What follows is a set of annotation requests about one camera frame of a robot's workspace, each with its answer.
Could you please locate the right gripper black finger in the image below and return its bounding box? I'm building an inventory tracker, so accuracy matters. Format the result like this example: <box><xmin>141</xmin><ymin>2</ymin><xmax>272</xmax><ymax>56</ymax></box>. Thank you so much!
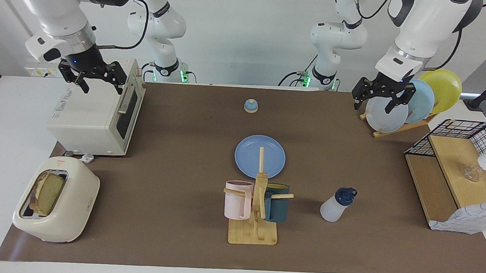
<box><xmin>104</xmin><ymin>61</ymin><xmax>129</xmax><ymax>96</ymax></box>
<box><xmin>57</xmin><ymin>61</ymin><xmax>91</xmax><ymax>94</ymax></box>

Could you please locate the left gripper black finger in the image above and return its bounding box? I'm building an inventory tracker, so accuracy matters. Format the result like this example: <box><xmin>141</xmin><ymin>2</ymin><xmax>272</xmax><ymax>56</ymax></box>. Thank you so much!
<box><xmin>385</xmin><ymin>84</ymin><xmax>417</xmax><ymax>116</ymax></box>
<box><xmin>351</xmin><ymin>77</ymin><xmax>371</xmax><ymax>111</ymax></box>

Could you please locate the translucent bottle navy cap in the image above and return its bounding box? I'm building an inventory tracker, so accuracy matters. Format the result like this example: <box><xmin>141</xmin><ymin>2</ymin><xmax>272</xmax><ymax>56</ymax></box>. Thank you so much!
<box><xmin>320</xmin><ymin>186</ymin><xmax>358</xmax><ymax>224</ymax></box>

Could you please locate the toasted bread slice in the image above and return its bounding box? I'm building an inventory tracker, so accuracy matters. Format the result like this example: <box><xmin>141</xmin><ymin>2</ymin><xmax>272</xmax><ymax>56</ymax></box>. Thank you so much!
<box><xmin>29</xmin><ymin>171</ymin><xmax>67</xmax><ymax>218</ymax></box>

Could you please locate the light blue round plate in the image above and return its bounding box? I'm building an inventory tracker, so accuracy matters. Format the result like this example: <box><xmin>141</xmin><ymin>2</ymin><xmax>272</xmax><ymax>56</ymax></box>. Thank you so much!
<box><xmin>402</xmin><ymin>79</ymin><xmax>436</xmax><ymax>125</ymax></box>

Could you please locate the grey round plate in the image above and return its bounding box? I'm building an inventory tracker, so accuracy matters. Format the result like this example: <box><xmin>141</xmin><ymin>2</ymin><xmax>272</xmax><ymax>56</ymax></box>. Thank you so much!
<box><xmin>364</xmin><ymin>94</ymin><xmax>410</xmax><ymax>135</ymax></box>

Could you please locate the wooden plate rack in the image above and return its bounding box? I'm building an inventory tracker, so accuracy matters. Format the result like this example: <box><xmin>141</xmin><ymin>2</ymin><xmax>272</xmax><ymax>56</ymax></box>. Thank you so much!
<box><xmin>358</xmin><ymin>108</ymin><xmax>438</xmax><ymax>141</ymax></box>

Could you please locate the yellow round plate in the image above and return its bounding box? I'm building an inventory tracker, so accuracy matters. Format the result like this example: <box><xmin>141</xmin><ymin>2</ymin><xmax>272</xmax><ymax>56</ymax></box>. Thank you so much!
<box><xmin>418</xmin><ymin>68</ymin><xmax>463</xmax><ymax>116</ymax></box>

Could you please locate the white toaster oven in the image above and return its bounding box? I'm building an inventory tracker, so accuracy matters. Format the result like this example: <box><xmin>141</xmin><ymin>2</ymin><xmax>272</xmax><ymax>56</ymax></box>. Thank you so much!
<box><xmin>45</xmin><ymin>54</ymin><xmax>147</xmax><ymax>158</ymax></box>

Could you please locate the wooden shelf box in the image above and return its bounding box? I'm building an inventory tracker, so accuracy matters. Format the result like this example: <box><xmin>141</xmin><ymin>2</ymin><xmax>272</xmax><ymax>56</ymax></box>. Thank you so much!
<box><xmin>402</xmin><ymin>133</ymin><xmax>486</xmax><ymax>226</ymax></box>

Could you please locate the clear glass cup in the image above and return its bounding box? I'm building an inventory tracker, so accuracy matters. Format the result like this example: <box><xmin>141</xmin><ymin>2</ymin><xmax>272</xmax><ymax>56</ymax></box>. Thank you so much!
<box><xmin>462</xmin><ymin>165</ymin><xmax>481</xmax><ymax>182</ymax></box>

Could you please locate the cream two-slot toaster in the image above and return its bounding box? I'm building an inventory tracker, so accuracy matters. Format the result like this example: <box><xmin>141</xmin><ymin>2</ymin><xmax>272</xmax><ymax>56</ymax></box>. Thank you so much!
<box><xmin>11</xmin><ymin>154</ymin><xmax>102</xmax><ymax>245</ymax></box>

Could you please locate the dark teal mug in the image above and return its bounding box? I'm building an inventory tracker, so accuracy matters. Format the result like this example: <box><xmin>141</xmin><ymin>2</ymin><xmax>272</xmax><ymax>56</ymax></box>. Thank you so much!
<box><xmin>262</xmin><ymin>183</ymin><xmax>291</xmax><ymax>223</ymax></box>

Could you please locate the brown table mat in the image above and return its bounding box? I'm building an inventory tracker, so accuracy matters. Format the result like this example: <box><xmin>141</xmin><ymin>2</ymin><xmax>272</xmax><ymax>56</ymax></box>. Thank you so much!
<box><xmin>0</xmin><ymin>74</ymin><xmax>486</xmax><ymax>273</ymax></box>

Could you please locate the pink ribbed mug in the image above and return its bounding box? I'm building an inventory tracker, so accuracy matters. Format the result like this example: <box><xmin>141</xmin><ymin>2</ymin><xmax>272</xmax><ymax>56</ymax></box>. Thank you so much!
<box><xmin>224</xmin><ymin>180</ymin><xmax>254</xmax><ymax>221</ymax></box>

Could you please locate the wooden mug tree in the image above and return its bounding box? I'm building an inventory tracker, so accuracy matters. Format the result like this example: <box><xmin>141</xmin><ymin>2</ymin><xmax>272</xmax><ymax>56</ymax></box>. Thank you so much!
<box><xmin>221</xmin><ymin>145</ymin><xmax>297</xmax><ymax>247</ymax></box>

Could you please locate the white wall power strip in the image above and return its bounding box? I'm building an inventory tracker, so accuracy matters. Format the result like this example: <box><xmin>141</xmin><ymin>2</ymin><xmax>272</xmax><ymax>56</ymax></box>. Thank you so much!
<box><xmin>24</xmin><ymin>62</ymin><xmax>64</xmax><ymax>79</ymax></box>

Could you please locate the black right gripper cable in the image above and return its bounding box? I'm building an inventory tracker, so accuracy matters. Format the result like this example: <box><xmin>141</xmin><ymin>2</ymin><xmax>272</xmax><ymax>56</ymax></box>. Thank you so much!
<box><xmin>94</xmin><ymin>0</ymin><xmax>151</xmax><ymax>52</ymax></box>

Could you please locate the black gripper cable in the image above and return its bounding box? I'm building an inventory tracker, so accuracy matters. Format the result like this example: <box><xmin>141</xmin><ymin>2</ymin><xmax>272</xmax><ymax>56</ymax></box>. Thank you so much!
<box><xmin>421</xmin><ymin>25</ymin><xmax>464</xmax><ymax>74</ymax></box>
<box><xmin>94</xmin><ymin>0</ymin><xmax>151</xmax><ymax>52</ymax></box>

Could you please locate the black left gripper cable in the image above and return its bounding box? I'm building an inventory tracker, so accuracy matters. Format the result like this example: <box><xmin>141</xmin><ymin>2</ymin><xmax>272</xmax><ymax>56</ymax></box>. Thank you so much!
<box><xmin>421</xmin><ymin>25</ymin><xmax>464</xmax><ymax>74</ymax></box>

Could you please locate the black left arm base cable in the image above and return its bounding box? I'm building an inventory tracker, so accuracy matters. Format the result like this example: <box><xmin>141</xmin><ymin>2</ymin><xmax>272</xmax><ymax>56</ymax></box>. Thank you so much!
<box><xmin>278</xmin><ymin>51</ymin><xmax>319</xmax><ymax>89</ymax></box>

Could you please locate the white toaster power cord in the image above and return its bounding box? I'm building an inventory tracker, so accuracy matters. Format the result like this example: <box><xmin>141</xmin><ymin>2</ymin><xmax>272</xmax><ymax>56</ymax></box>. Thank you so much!
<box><xmin>61</xmin><ymin>150</ymin><xmax>97</xmax><ymax>165</ymax></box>

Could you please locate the black wire basket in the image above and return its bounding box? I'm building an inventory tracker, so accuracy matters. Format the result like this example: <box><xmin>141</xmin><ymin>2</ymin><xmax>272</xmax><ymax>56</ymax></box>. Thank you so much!
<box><xmin>402</xmin><ymin>117</ymin><xmax>486</xmax><ymax>197</ymax></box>

